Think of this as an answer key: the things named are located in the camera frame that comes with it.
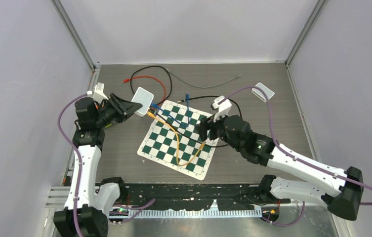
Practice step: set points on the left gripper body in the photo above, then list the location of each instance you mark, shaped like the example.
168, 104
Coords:
113, 110

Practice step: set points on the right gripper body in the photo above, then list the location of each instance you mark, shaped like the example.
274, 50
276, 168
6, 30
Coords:
217, 129

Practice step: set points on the white switch box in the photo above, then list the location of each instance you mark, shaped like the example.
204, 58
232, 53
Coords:
144, 98
262, 92

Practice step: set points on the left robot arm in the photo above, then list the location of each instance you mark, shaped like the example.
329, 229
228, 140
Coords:
86, 210

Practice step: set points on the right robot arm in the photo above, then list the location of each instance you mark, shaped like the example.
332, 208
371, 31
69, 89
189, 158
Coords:
321, 184

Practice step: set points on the green white chessboard mat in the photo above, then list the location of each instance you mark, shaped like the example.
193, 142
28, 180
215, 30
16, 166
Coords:
173, 141

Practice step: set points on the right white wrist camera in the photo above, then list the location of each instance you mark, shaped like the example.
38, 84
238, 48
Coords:
222, 107

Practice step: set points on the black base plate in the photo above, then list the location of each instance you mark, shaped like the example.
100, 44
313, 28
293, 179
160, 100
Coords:
195, 196

